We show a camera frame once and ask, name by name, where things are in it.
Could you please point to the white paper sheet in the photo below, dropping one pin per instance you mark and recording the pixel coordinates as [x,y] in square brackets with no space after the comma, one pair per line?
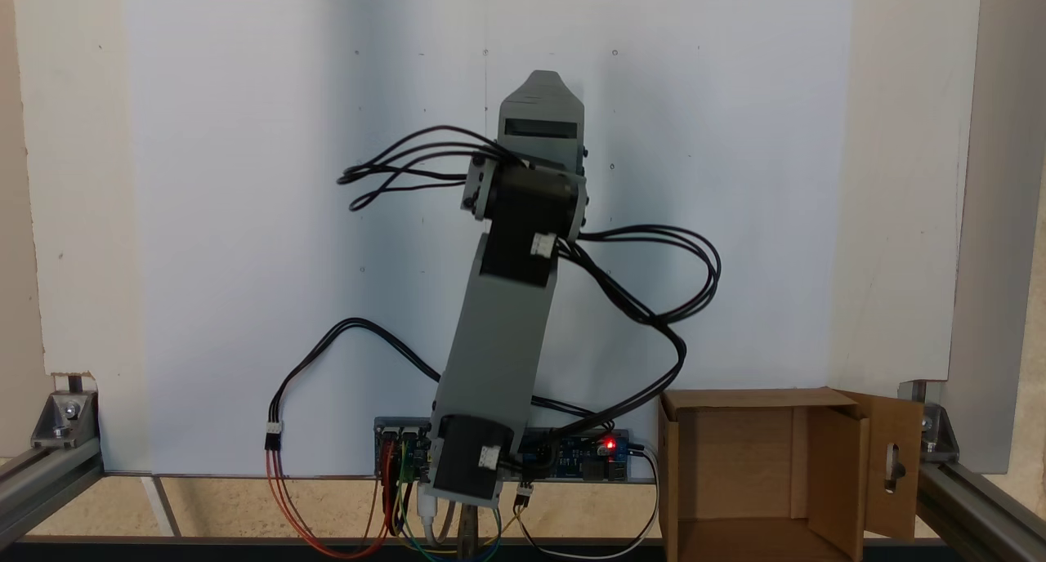
[245,219]

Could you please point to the aluminium frame rail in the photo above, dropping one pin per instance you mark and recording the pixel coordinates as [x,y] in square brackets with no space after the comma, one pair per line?
[981,505]
[41,480]

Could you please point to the metal corner bracket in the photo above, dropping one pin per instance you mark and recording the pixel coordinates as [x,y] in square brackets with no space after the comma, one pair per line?
[61,419]
[940,435]

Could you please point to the circuit board with jumper pins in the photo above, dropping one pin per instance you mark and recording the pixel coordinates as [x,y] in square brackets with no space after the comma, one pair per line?
[417,443]

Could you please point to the blue circuit board red LED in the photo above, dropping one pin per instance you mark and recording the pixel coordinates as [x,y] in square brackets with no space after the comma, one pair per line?
[584,464]

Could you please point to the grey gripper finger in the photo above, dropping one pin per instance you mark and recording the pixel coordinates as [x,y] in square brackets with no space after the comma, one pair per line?
[543,84]

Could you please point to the brown cardboard box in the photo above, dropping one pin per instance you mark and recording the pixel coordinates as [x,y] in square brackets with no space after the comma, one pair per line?
[735,464]

